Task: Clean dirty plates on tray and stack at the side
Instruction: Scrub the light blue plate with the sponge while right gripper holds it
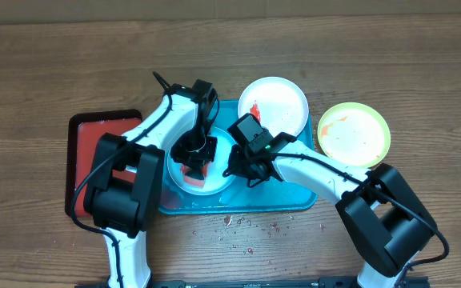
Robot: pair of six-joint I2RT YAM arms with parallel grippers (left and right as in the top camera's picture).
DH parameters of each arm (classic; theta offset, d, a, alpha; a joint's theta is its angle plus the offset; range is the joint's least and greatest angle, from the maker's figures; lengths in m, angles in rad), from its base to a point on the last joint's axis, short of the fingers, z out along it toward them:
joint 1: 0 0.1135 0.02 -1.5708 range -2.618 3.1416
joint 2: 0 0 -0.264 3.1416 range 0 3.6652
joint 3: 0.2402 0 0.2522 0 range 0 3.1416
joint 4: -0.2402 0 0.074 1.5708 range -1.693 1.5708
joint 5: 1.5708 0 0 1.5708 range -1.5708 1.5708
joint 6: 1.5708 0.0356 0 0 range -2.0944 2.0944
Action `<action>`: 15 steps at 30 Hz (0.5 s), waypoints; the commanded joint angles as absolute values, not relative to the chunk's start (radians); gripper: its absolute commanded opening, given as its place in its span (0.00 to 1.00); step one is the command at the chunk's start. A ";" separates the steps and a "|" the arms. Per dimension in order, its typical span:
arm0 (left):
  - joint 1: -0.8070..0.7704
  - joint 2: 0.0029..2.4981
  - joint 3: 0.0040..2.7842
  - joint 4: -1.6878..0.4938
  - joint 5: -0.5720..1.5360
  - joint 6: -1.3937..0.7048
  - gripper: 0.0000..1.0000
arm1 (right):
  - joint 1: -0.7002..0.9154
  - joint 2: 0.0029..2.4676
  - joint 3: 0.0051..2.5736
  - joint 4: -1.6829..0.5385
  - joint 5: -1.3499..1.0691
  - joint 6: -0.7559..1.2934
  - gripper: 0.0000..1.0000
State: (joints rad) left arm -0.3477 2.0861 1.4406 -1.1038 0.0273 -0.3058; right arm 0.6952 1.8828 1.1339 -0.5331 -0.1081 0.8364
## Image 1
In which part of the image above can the dark tray with red water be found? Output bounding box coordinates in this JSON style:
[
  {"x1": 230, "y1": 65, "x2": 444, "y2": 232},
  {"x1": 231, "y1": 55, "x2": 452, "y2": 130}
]
[{"x1": 65, "y1": 109, "x2": 142, "y2": 216}]

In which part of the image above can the light blue rimmed plate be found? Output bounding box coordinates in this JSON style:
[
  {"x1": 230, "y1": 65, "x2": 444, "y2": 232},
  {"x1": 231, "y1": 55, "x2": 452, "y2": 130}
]
[{"x1": 167, "y1": 127, "x2": 235, "y2": 196}]

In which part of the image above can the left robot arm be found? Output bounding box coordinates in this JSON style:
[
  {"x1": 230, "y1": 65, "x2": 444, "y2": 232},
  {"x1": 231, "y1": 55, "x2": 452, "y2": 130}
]
[{"x1": 77, "y1": 85, "x2": 218, "y2": 287}]

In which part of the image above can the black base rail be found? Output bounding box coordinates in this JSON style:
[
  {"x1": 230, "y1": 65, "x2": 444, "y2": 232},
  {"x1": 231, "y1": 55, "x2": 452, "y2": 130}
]
[{"x1": 74, "y1": 276, "x2": 431, "y2": 288}]

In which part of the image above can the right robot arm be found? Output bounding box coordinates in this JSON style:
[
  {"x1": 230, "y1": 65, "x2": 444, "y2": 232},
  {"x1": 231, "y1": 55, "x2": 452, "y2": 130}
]
[{"x1": 224, "y1": 130, "x2": 438, "y2": 287}]

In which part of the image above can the green rimmed white plate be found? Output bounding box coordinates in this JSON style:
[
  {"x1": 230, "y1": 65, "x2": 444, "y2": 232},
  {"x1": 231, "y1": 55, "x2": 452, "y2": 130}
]
[{"x1": 317, "y1": 102, "x2": 391, "y2": 168}]

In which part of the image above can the teal plastic tray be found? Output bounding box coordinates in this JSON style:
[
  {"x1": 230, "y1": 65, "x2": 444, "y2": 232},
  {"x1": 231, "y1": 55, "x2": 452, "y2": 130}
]
[{"x1": 156, "y1": 99, "x2": 319, "y2": 216}]

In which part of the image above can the white plate with red stain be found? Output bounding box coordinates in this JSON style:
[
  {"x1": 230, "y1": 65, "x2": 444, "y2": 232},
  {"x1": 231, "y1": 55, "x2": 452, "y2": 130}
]
[{"x1": 238, "y1": 77, "x2": 309, "y2": 136}]

